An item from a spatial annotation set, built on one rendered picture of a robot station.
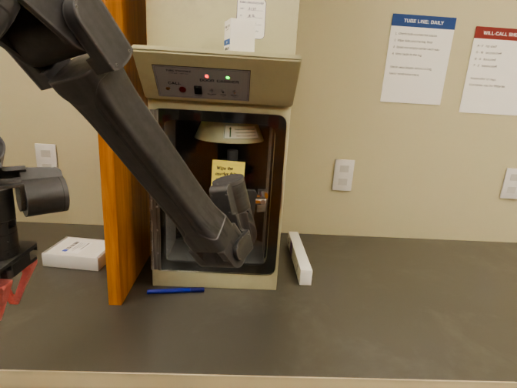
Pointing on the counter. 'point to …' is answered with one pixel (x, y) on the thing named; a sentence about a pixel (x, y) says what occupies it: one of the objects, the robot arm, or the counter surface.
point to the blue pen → (175, 290)
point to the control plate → (175, 75)
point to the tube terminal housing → (255, 282)
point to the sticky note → (219, 167)
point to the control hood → (277, 95)
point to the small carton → (239, 35)
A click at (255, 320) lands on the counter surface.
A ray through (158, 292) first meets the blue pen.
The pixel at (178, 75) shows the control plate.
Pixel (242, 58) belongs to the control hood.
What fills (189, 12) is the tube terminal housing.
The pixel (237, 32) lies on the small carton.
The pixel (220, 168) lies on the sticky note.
